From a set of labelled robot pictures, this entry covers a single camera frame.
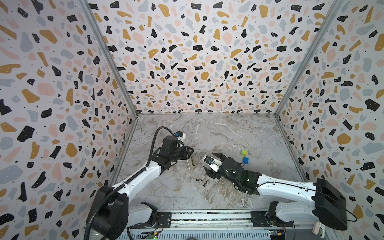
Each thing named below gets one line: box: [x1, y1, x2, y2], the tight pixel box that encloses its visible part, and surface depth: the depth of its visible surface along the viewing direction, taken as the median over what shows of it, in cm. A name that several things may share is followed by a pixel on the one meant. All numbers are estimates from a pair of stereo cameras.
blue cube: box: [242, 157, 250, 165], surface depth 97 cm
